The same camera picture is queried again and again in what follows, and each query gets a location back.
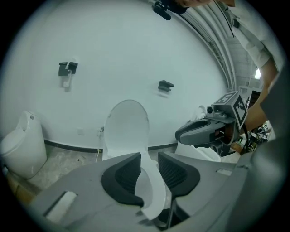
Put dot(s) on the square-backed white toilet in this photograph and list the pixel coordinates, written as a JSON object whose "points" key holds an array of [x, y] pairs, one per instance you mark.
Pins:
{"points": [[204, 154]]}

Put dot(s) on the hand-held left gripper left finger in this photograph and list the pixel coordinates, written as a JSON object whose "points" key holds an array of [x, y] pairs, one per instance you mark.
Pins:
{"points": [[113, 181]]}

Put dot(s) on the egg-shaped white toilet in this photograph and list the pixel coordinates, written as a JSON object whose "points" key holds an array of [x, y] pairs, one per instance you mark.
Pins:
{"points": [[22, 147]]}

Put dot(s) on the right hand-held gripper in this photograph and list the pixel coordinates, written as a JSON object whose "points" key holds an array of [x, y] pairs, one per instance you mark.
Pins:
{"points": [[240, 108]]}

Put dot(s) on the small black clip-on device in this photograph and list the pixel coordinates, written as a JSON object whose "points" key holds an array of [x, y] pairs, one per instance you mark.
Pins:
{"points": [[236, 23]]}

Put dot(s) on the black head-mounted camera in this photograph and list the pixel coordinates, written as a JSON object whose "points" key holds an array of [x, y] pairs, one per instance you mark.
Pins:
{"points": [[162, 11]]}

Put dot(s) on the black wall fixture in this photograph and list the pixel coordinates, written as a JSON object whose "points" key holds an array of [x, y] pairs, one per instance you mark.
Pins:
{"points": [[61, 70]]}

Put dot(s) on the metal water valve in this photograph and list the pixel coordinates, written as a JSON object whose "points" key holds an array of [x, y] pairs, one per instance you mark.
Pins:
{"points": [[102, 130]]}

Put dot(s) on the white ceiling pipe run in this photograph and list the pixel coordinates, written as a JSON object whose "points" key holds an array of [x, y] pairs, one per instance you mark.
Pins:
{"points": [[217, 45]]}

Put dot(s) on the raised white toilet lid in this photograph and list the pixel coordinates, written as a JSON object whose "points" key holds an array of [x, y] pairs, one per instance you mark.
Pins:
{"points": [[127, 127]]}

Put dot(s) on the black wall shelf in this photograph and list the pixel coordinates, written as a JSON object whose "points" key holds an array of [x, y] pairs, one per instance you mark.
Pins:
{"points": [[163, 85]]}

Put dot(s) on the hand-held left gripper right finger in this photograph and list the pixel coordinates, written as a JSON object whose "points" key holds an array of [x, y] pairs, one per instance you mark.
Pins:
{"points": [[183, 179]]}

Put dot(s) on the white wall socket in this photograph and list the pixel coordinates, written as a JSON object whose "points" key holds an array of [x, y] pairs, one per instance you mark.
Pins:
{"points": [[80, 131]]}

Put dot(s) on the person's white shirt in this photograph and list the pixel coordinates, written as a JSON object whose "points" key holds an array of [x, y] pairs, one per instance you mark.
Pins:
{"points": [[249, 34]]}

